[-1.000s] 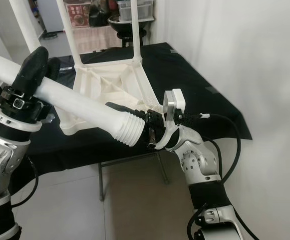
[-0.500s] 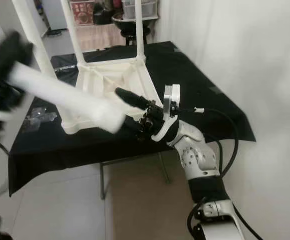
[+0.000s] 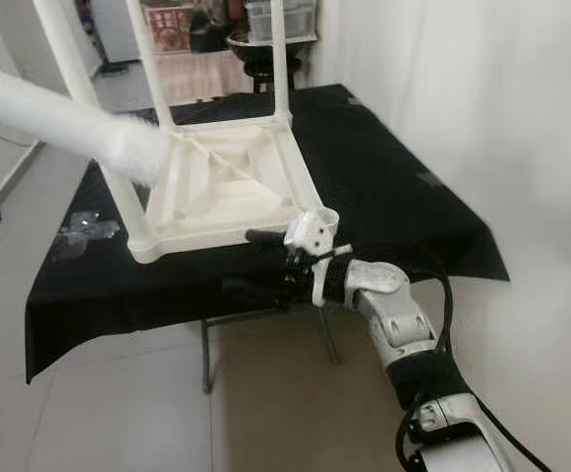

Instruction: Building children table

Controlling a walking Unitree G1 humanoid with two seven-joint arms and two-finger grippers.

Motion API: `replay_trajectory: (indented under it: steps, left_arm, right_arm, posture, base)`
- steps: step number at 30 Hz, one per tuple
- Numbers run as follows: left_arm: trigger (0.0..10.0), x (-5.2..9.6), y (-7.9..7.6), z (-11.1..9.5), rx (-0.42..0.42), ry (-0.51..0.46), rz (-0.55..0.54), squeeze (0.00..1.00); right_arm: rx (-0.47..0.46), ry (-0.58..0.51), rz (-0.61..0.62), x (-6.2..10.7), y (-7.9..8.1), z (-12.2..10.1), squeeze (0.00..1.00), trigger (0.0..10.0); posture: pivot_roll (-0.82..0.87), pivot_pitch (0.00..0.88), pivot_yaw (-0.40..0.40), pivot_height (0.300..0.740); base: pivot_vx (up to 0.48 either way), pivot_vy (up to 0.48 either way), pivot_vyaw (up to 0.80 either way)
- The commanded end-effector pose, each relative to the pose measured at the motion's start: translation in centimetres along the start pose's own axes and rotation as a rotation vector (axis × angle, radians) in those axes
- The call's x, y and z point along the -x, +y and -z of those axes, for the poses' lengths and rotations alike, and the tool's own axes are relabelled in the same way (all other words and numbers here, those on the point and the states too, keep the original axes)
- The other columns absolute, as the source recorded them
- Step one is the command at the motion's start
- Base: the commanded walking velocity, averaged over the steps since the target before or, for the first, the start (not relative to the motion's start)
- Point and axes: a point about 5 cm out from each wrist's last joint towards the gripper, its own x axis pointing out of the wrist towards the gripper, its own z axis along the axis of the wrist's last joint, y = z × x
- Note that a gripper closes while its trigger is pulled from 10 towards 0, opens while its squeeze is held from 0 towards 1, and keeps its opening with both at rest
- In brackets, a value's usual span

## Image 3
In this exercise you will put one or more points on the white plastic table leg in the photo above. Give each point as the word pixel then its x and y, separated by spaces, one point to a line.
pixel 49 113
pixel 136 216
pixel 149 59
pixel 280 59

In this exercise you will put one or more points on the beige cloth covered stand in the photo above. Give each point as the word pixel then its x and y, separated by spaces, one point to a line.
pixel 206 77

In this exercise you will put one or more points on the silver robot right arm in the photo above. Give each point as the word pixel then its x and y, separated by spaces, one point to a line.
pixel 398 320

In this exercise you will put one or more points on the black plastic bag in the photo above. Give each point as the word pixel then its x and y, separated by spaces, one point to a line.
pixel 208 29

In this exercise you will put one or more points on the clear storage box green lid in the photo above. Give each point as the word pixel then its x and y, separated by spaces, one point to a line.
pixel 260 20

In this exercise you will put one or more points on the black tablecloth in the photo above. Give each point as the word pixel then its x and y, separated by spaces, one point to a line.
pixel 383 197

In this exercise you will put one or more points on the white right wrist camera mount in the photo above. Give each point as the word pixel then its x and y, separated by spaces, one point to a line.
pixel 310 231

